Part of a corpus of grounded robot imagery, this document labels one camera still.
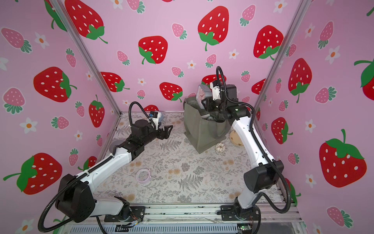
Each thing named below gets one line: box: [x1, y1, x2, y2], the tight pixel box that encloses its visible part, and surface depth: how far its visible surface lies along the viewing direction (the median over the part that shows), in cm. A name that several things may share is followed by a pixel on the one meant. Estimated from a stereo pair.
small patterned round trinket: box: [215, 142, 226, 154], surface depth 100 cm
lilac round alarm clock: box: [135, 168, 151, 184], surface depth 86 cm
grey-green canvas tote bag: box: [183, 96, 232, 155], surface depth 90 cm
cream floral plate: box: [229, 129, 244, 147], surface depth 103 cm
